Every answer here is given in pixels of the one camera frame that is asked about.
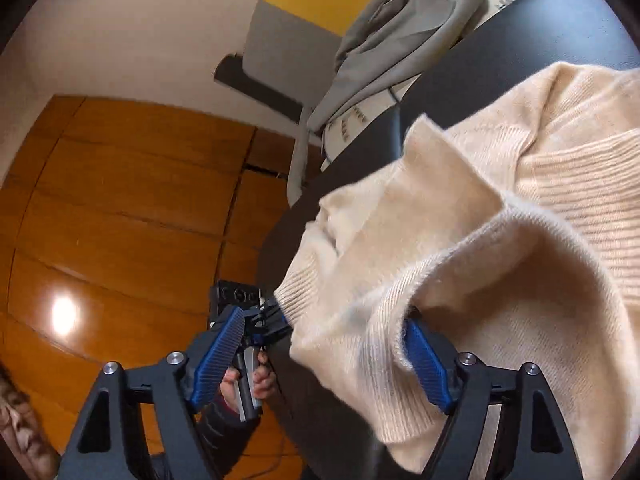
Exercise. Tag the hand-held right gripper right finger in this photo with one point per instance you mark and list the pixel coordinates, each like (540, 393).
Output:
(427, 365)

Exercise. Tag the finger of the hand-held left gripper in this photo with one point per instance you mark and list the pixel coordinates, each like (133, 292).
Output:
(270, 310)
(267, 335)

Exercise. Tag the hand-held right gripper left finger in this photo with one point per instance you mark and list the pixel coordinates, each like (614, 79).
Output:
(217, 357)

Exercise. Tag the cream knit sweater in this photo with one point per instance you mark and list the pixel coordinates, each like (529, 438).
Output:
(450, 235)

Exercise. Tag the person's left forearm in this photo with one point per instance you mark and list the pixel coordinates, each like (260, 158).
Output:
(225, 440)

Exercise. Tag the grey clothes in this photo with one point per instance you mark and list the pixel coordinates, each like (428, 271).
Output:
(400, 35)

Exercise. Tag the person's left hand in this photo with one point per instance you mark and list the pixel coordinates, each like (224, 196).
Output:
(263, 377)

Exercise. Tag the white printed cloth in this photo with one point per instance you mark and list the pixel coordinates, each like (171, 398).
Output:
(350, 125)

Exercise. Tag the person's head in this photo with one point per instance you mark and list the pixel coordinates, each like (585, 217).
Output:
(20, 425)

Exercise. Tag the dark grey panel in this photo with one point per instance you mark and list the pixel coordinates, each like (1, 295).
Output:
(260, 85)

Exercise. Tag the black leather table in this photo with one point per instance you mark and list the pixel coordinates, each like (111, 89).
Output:
(525, 35)

